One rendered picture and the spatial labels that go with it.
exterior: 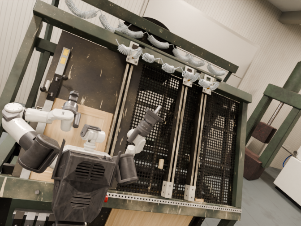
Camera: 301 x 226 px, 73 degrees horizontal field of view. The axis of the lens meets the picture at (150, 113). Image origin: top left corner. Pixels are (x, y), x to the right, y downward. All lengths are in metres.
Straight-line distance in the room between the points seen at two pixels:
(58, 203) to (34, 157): 0.23
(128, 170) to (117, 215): 1.02
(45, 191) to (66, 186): 0.62
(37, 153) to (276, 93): 5.58
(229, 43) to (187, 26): 1.17
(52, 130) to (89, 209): 0.73
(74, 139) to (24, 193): 0.44
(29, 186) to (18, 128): 0.52
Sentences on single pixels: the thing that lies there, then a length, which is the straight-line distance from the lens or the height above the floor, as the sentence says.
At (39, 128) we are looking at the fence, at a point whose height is 1.18.
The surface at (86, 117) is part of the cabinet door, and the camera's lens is 1.60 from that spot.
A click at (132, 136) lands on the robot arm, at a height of 1.42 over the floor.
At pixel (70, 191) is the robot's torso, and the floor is 1.28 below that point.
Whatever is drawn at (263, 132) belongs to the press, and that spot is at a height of 1.22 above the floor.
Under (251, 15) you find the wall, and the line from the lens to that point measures 5.81.
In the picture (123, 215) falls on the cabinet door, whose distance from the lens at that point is 2.11.
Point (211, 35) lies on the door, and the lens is 5.14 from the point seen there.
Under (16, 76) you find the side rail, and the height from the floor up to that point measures 1.43.
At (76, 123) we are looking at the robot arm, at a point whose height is 1.40.
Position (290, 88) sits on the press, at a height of 2.48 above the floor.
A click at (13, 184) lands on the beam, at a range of 1.56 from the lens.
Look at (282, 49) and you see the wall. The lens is 6.66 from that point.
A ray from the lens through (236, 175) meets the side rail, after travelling 2.33.
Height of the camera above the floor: 1.91
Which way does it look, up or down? 15 degrees down
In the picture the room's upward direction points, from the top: 24 degrees clockwise
